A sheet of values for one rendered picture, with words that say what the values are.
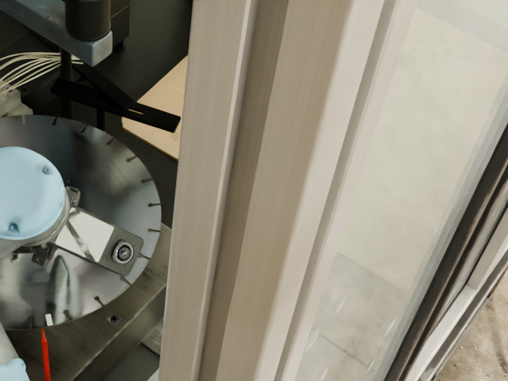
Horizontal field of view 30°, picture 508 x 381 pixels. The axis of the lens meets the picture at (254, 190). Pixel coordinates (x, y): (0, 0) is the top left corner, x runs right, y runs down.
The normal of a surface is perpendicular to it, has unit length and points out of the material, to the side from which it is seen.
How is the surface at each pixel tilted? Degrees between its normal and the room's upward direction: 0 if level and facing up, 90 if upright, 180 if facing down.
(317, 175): 90
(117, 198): 0
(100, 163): 0
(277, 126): 90
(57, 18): 0
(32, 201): 32
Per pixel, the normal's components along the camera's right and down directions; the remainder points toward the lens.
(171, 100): 0.12, -0.62
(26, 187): 0.14, -0.12
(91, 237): 0.56, 0.13
